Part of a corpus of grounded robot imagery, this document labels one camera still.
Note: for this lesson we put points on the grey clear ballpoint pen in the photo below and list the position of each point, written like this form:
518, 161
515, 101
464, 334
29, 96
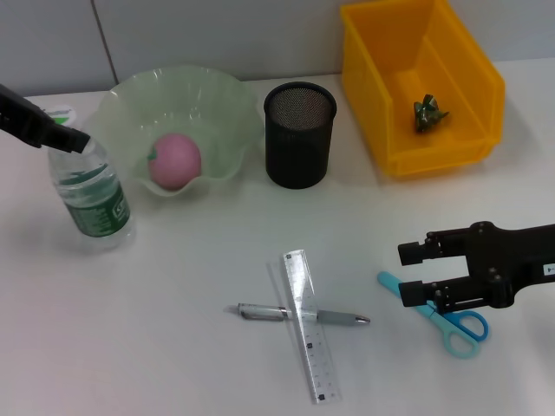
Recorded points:
260, 312

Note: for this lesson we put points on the light blue scissors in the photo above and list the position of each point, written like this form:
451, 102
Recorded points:
446, 338

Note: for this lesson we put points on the transparent plastic ruler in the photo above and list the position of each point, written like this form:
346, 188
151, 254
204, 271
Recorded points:
312, 346

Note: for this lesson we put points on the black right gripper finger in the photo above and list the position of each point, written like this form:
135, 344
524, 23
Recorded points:
414, 294
409, 253

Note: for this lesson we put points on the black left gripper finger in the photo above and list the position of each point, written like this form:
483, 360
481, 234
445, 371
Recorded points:
67, 138

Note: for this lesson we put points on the yellow plastic bin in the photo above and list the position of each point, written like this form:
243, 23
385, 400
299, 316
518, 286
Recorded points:
459, 73

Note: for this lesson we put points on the green plastic wrapper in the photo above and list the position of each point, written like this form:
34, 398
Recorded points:
427, 115

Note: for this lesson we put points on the clear green-label water bottle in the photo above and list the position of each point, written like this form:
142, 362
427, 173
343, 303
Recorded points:
95, 203

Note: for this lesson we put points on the pink toy peach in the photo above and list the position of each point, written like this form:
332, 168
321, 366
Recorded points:
178, 160

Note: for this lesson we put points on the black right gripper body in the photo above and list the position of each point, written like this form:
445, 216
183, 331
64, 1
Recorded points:
520, 255

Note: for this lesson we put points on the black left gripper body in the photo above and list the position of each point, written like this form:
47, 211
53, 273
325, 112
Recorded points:
21, 117

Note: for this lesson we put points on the pale green wavy fruit plate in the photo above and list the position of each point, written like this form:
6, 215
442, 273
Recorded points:
195, 99

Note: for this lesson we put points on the black mesh pen holder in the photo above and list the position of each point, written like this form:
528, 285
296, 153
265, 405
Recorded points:
299, 143

